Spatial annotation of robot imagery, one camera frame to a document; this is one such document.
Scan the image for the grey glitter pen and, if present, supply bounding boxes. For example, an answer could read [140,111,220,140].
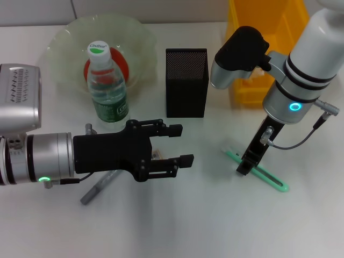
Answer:
[80,169,123,206]

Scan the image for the mint green utility knife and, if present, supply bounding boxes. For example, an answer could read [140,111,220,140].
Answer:
[221,146,290,194]

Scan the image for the pale green glass fruit plate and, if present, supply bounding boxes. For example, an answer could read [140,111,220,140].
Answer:
[46,15,159,101]

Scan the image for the orange fruit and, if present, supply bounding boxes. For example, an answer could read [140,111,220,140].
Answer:
[83,47,132,87]

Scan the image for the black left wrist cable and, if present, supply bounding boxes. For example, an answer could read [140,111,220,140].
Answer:
[40,171,94,189]

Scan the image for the yellow plastic bin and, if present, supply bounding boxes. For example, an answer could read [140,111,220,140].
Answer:
[225,0,310,109]

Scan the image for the black mesh pen holder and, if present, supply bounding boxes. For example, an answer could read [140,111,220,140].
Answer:
[165,48,209,119]

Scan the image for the clear green-label water bottle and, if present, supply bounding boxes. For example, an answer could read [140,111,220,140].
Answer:
[86,40,131,131]

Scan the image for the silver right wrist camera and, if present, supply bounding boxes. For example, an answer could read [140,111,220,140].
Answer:
[210,26,271,90]

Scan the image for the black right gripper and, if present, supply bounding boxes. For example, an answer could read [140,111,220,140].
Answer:
[235,114,285,177]

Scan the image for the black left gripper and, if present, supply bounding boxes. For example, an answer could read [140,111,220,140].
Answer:
[73,118,195,183]

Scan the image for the grey right wrist cable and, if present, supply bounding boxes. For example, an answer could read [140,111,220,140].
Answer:
[259,98,334,151]

